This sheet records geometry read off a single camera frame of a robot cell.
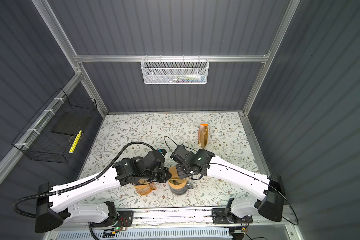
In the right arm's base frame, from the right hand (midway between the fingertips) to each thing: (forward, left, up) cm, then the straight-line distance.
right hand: (182, 172), depth 74 cm
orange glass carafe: (-5, +20, -6) cm, 21 cm away
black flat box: (+20, +57, +16) cm, 62 cm away
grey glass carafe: (-3, -3, -10) cm, 11 cm away
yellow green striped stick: (+9, +52, +13) cm, 54 cm away
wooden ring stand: (-5, +3, -5) cm, 8 cm away
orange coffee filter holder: (+28, -13, -7) cm, 32 cm away
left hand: (-3, +4, +2) cm, 6 cm away
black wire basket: (+13, +64, +15) cm, 67 cm away
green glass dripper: (-3, +5, -5) cm, 7 cm away
